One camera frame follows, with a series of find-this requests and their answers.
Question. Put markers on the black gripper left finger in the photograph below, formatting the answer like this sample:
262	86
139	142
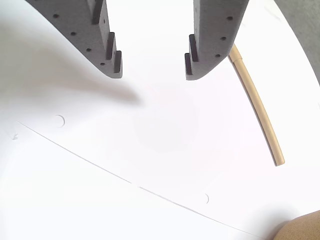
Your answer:
82	27

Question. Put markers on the beige wooden pen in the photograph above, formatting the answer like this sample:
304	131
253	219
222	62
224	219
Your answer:
260	106

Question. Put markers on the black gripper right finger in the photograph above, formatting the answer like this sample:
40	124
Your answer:
215	27

